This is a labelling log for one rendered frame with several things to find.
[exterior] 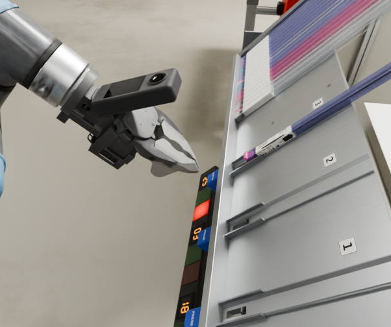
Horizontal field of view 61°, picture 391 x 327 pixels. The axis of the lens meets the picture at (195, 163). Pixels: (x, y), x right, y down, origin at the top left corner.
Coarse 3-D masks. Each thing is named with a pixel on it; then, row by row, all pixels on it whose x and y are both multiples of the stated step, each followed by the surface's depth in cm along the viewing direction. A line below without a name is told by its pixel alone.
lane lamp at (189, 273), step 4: (200, 260) 46; (192, 264) 47; (196, 264) 46; (200, 264) 46; (184, 268) 48; (188, 268) 47; (192, 268) 47; (196, 268) 46; (184, 272) 47; (188, 272) 47; (192, 272) 46; (196, 272) 45; (184, 276) 47; (188, 276) 46; (192, 276) 45; (196, 276) 45; (184, 280) 46; (188, 280) 46; (192, 280) 45; (196, 280) 44; (184, 284) 46
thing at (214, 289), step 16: (224, 128) 57; (224, 144) 54; (224, 160) 51; (224, 176) 49; (224, 192) 47; (224, 208) 45; (224, 224) 43; (224, 240) 42; (208, 256) 40; (224, 256) 40; (208, 272) 38; (224, 272) 39; (208, 288) 37; (224, 288) 38; (208, 304) 35; (208, 320) 34
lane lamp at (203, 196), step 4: (208, 188) 56; (200, 192) 58; (204, 192) 57; (208, 192) 55; (200, 196) 57; (204, 196) 56; (208, 196) 55; (196, 200) 57; (200, 200) 56; (204, 200) 55; (196, 204) 56
